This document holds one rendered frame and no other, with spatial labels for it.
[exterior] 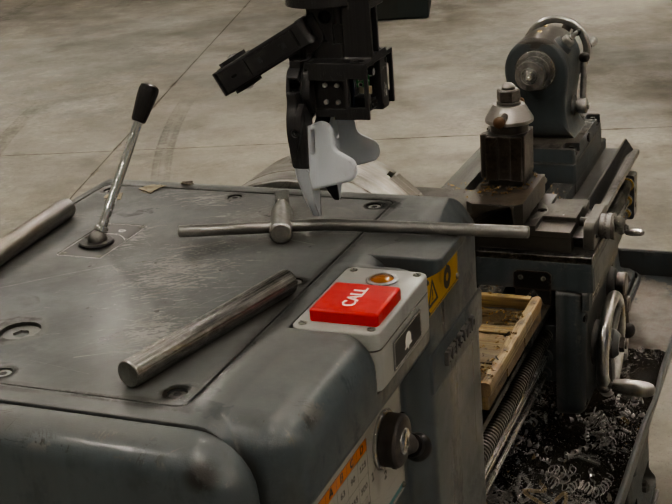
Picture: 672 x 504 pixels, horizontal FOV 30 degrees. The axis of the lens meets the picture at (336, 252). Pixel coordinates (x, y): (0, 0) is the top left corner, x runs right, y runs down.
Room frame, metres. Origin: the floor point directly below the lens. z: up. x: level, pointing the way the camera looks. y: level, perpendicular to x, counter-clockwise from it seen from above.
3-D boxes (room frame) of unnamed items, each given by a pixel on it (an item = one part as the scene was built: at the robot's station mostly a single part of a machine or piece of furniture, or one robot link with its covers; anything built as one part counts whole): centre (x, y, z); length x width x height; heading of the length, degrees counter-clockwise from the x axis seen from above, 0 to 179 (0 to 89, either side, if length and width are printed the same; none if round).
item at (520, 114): (1.99, -0.30, 1.13); 0.08 x 0.08 x 0.03
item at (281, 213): (1.19, 0.05, 1.27); 0.12 x 0.02 x 0.02; 0
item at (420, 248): (1.11, -0.08, 1.24); 0.09 x 0.08 x 0.03; 157
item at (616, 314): (1.96, -0.45, 0.75); 0.27 x 0.10 x 0.23; 157
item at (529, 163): (1.99, -0.29, 1.07); 0.07 x 0.07 x 0.10; 67
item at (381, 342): (0.98, -0.02, 1.23); 0.13 x 0.08 x 0.05; 157
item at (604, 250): (2.07, -0.25, 0.90); 0.47 x 0.30 x 0.06; 67
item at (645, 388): (1.84, -0.47, 0.69); 0.08 x 0.03 x 0.03; 67
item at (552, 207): (2.02, -0.24, 0.95); 0.43 x 0.17 x 0.05; 67
